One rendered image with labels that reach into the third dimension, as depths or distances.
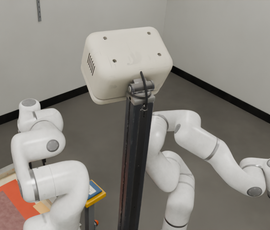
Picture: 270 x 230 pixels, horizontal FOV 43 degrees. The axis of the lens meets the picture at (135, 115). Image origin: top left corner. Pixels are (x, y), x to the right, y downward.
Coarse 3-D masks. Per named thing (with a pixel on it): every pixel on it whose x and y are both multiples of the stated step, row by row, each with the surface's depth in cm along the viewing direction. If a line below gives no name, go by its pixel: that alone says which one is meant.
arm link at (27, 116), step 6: (24, 102) 121; (30, 102) 121; (36, 102) 122; (24, 108) 119; (30, 108) 119; (36, 108) 121; (24, 114) 115; (30, 114) 115; (18, 120) 115; (24, 120) 113; (30, 120) 114; (18, 126) 114; (24, 126) 113
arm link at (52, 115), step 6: (36, 114) 116; (42, 114) 116; (48, 114) 117; (54, 114) 110; (60, 114) 114; (36, 120) 103; (42, 120) 102; (48, 120) 104; (54, 120) 108; (60, 120) 111; (30, 126) 103; (60, 126) 110
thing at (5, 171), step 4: (12, 164) 191; (4, 168) 188; (8, 168) 188; (12, 168) 188; (0, 172) 185; (4, 172) 186; (8, 172) 188; (12, 172) 190; (0, 176) 185; (4, 176) 187; (48, 200) 173; (52, 200) 172; (80, 224) 161; (80, 228) 162
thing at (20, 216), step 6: (30, 204) 173; (18, 210) 170; (24, 210) 170; (30, 210) 170; (36, 210) 170; (12, 216) 166; (18, 216) 167; (24, 216) 167; (30, 216) 167; (0, 222) 163; (6, 222) 163; (12, 222) 164; (18, 222) 164; (24, 222) 164; (0, 228) 160; (6, 228) 161; (12, 228) 161; (18, 228) 161
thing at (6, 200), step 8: (8, 184) 183; (16, 184) 183; (0, 192) 178; (8, 192) 179; (16, 192) 179; (0, 200) 174; (8, 200) 174; (16, 200) 175; (24, 200) 175; (0, 208) 170; (8, 208) 170; (16, 208) 171; (0, 216) 166
